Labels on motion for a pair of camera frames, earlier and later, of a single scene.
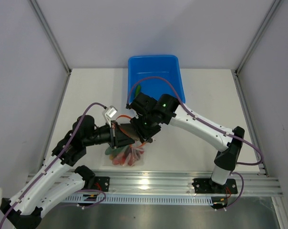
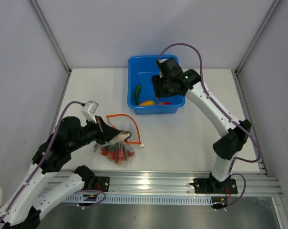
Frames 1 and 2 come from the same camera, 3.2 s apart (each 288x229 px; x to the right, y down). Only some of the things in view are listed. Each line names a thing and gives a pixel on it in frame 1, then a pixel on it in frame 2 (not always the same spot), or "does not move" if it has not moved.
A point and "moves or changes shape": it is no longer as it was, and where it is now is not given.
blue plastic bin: [166, 66] does not move
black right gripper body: [146, 127] → [165, 88]
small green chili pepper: [138, 89] does not move
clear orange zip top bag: [130, 155] moves or changes shape
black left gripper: [118, 138] → [106, 133]
